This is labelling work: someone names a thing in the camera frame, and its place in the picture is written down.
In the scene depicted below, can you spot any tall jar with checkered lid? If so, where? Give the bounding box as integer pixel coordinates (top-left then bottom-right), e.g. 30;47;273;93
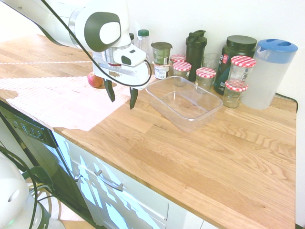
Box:
227;55;257;88

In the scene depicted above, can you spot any black shaker bottle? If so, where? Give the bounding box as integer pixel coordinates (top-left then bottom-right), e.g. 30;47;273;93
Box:
185;30;207;76

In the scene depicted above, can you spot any green yogurt cup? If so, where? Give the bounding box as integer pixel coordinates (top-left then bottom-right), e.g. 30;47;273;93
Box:
151;42;173;65

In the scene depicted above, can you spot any clear plastic rectangular container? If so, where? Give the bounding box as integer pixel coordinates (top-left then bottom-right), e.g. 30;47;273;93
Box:
145;76;224;133

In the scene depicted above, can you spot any black dishwasher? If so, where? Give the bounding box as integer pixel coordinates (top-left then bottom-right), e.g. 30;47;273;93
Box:
0;101;93;222

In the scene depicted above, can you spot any white pitcher with blue lid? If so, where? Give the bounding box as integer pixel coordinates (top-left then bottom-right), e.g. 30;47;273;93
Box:
241;39;299;110

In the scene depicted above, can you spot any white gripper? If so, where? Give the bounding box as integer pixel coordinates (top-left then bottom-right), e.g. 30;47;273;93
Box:
91;51;152;110

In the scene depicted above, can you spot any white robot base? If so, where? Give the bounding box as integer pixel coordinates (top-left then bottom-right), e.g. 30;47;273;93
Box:
0;151;66;229

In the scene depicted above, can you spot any large black protein tub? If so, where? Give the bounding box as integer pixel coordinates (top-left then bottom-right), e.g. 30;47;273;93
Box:
213;35;258;96

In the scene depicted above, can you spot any clear drinking glass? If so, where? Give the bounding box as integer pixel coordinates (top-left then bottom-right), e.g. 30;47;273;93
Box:
202;52;222;72

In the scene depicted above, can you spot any white cabinet drawer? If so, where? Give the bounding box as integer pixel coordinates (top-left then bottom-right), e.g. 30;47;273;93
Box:
63;138;170;221

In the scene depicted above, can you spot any clear bottle with green cap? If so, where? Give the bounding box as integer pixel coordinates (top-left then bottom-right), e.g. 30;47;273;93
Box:
137;29;151;63

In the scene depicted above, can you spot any white yogurt cup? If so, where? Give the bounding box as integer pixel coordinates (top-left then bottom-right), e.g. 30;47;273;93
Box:
153;61;173;80

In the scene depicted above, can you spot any silver drawer handle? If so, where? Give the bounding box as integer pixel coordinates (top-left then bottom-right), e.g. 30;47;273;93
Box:
94;169;124;192

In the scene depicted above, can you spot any red apple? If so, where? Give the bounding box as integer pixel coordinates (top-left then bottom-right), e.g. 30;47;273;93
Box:
87;72;104;88

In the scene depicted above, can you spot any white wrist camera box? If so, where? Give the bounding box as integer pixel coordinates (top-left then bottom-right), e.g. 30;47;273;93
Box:
112;44;147;67

